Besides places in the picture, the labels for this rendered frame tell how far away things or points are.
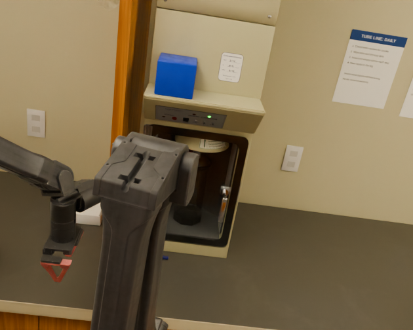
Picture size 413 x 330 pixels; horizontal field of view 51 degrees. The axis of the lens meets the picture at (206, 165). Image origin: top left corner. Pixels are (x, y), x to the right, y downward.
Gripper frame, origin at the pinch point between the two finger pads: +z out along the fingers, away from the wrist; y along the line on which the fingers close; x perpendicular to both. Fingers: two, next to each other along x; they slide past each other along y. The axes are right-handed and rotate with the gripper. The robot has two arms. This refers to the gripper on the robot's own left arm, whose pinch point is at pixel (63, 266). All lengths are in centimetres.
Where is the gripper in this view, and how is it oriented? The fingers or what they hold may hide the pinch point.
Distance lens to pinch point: 116.9
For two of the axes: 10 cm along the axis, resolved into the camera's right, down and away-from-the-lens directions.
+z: -1.5, 8.9, 4.4
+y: -0.2, -4.4, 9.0
